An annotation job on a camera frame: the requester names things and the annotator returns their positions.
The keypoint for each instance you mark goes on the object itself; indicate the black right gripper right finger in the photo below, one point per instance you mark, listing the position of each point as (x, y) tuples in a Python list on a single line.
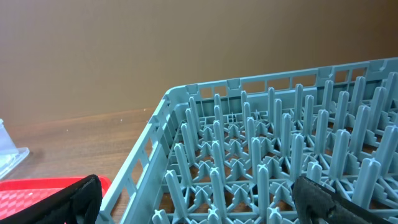
[(314, 202)]

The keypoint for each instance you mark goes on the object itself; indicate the red plastic tray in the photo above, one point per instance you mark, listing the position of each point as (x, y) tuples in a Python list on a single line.
[(25, 193)]

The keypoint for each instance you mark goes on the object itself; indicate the clear plastic bin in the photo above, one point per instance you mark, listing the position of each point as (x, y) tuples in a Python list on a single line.
[(11, 156)]

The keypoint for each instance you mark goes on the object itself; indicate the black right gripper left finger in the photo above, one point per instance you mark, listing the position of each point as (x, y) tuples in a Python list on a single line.
[(62, 203)]

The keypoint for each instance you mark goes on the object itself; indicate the grey dishwasher rack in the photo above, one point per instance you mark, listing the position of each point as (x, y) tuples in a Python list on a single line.
[(230, 151)]

